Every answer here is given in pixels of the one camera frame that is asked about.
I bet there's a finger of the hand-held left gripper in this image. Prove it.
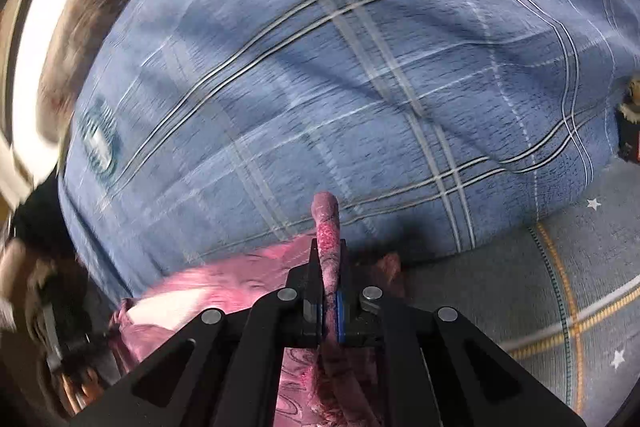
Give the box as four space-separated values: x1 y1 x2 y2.
40 302 108 375

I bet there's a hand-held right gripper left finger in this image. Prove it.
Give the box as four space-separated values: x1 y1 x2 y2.
70 237 322 427

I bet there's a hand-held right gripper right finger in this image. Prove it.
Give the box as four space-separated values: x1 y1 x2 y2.
339 238 588 427

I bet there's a maroon floral garment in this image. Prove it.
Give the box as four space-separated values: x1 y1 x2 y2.
107 192 406 427

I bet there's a brown fuzzy garment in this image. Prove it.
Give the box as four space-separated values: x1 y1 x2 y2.
0 237 91 338

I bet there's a black cloth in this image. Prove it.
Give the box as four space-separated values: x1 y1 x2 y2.
10 179 76 253

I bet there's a grey star print bed sheet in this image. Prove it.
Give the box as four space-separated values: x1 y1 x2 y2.
400 152 640 427

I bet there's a blue plaid quilt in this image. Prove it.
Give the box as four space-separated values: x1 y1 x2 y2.
57 0 640 308

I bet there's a dark red small box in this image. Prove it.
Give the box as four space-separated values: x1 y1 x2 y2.
615 112 640 162

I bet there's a beige wooden headboard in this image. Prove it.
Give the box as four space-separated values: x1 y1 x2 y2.
35 0 211 148

